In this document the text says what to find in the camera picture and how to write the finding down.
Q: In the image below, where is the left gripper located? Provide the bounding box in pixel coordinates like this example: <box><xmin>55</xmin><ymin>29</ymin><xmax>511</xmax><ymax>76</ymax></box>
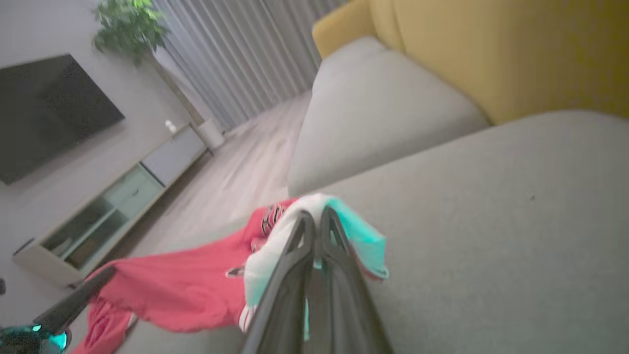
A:
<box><xmin>0</xmin><ymin>265</ymin><xmax>117</xmax><ymax>354</ymax></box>

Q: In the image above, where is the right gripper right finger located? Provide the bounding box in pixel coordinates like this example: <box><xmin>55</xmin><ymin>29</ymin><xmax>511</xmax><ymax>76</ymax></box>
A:
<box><xmin>307</xmin><ymin>206</ymin><xmax>394</xmax><ymax>354</ymax></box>

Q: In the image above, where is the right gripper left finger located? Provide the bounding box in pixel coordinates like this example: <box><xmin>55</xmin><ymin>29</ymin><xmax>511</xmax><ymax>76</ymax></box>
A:
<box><xmin>241</xmin><ymin>210</ymin><xmax>316</xmax><ymax>354</ymax></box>

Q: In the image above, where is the red garment with white trim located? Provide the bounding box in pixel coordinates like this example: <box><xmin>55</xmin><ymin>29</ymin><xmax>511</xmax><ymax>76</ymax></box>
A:
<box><xmin>71</xmin><ymin>193</ymin><xmax>390</xmax><ymax>354</ymax></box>

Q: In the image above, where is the beige and green TV cabinet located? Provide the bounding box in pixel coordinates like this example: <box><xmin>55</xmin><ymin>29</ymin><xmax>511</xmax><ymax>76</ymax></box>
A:
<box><xmin>12</xmin><ymin>123</ymin><xmax>207</xmax><ymax>288</ymax></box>

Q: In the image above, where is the wide grey sofa ottoman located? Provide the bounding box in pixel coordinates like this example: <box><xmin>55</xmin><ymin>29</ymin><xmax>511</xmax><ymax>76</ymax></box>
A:
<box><xmin>115</xmin><ymin>109</ymin><xmax>629</xmax><ymax>354</ymax></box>

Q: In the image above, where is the black flat-screen television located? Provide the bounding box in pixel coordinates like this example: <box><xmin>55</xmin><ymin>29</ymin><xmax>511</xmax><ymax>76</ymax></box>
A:
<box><xmin>0</xmin><ymin>53</ymin><xmax>126</xmax><ymax>186</ymax></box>

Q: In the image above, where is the grey sofa seat cushion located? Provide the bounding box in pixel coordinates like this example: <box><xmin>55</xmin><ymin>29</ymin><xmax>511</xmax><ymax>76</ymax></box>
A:
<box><xmin>287</xmin><ymin>35</ymin><xmax>492</xmax><ymax>197</ymax></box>

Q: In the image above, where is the grey pleated curtain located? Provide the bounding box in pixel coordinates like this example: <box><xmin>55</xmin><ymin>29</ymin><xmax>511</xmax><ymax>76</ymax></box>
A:
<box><xmin>152</xmin><ymin>0</ymin><xmax>344</xmax><ymax>131</ymax></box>

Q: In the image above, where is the yellow sofa back cushion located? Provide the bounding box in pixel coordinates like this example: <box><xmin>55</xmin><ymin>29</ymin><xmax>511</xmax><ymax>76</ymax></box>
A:
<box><xmin>312</xmin><ymin>0</ymin><xmax>389</xmax><ymax>59</ymax></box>
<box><xmin>369</xmin><ymin>0</ymin><xmax>629</xmax><ymax>126</ymax></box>

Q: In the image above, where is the green potted tree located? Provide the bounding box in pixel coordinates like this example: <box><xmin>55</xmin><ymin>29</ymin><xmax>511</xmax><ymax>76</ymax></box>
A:
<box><xmin>92</xmin><ymin>0</ymin><xmax>207</xmax><ymax>126</ymax></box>

